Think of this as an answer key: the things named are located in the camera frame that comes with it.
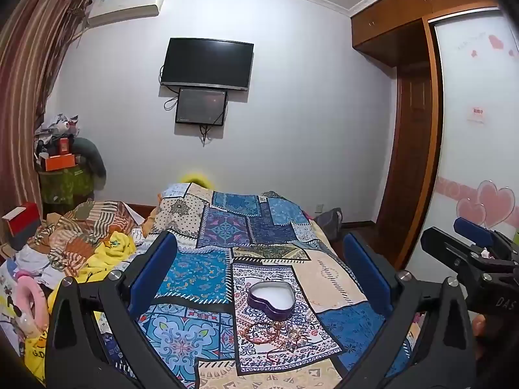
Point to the black wall television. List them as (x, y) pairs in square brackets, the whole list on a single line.
[(206, 63)]

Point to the dark backpack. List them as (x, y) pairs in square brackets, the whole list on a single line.
[(330, 223)]

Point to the red and white box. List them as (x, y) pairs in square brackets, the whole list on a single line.
[(22, 219)]

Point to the small black wall monitor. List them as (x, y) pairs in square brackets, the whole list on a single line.
[(200, 106)]

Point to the purple heart-shaped tin box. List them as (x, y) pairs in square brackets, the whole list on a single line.
[(269, 298)]

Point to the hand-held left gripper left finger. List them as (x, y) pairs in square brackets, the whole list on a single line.
[(156, 267)]

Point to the green printed bag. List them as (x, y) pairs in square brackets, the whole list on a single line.
[(65, 186)]

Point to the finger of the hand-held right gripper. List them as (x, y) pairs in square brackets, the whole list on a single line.
[(444, 247), (478, 229)]

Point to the white air conditioner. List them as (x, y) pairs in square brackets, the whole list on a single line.
[(125, 8)]

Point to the brown striped curtain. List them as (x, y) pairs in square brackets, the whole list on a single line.
[(28, 89)]

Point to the yellow pillow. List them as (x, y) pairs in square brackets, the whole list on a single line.
[(196, 180)]

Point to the wooden overhead cabinet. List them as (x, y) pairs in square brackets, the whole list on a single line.
[(405, 12)]

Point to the person's right hand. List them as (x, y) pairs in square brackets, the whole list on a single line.
[(478, 326)]

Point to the orange cardboard box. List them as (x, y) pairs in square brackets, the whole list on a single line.
[(61, 163)]

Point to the orange striped quilt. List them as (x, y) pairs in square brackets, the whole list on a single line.
[(73, 231)]

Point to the brown wooden door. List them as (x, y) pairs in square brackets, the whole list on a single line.
[(413, 150)]

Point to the red label paper note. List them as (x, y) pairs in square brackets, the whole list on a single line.
[(476, 114)]

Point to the pile of clutter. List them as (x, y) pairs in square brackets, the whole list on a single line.
[(54, 129)]

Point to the patchwork printed blanket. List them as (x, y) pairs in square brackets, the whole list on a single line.
[(259, 235)]

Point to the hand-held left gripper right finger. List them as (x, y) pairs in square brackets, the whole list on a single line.
[(365, 267)]

